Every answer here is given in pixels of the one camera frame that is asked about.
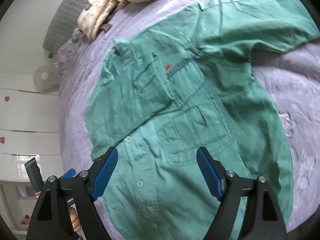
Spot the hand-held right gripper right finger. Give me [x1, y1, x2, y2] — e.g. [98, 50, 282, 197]
[196, 147, 288, 240]

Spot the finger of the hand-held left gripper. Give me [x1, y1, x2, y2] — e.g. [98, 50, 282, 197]
[24, 156, 44, 193]
[61, 169, 76, 180]

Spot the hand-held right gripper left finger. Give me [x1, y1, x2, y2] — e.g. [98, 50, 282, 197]
[26, 147, 118, 240]

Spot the green button-up shirt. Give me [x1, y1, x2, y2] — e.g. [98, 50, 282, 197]
[84, 0, 320, 240]

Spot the person's left hand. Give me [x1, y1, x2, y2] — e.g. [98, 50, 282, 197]
[70, 207, 82, 232]

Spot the white dresser with red decals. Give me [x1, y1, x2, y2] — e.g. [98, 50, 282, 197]
[0, 87, 63, 233]

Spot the white round fan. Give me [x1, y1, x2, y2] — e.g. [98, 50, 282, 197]
[33, 65, 60, 95]

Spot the purple fleece blanket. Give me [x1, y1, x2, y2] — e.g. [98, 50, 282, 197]
[56, 0, 320, 235]

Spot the beige patterned blanket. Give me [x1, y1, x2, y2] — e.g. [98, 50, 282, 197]
[77, 0, 130, 40]

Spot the grey quilted headboard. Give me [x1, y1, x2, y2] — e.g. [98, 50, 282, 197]
[42, 0, 113, 55]

